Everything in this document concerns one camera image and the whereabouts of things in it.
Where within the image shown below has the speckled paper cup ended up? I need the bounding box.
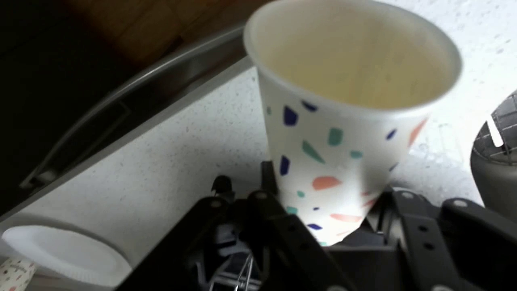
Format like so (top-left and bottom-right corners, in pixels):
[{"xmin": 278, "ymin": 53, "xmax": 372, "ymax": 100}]
[{"xmin": 243, "ymin": 0, "xmax": 466, "ymax": 247}]

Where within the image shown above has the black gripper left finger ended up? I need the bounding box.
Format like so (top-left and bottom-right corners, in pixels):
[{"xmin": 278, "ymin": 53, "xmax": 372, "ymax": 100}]
[{"xmin": 261, "ymin": 158, "xmax": 283, "ymax": 210}]

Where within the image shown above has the metal appliance handle bar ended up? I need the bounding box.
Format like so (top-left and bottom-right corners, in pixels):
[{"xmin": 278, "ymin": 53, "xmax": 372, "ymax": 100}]
[{"xmin": 18, "ymin": 22, "xmax": 253, "ymax": 193}]

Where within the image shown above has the white dotted paper cup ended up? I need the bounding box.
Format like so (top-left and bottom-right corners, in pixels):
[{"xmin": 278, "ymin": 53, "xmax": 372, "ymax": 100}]
[{"xmin": 0, "ymin": 213, "xmax": 136, "ymax": 291}]

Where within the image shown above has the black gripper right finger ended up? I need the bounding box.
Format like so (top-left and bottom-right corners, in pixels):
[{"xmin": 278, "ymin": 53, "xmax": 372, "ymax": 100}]
[{"xmin": 371, "ymin": 185, "xmax": 413, "ymax": 229}]

